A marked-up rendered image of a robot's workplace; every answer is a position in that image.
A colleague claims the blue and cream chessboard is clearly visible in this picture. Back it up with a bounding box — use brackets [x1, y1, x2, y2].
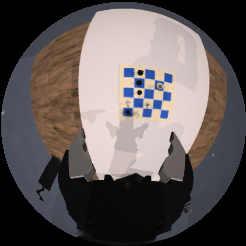
[119, 64, 175, 122]

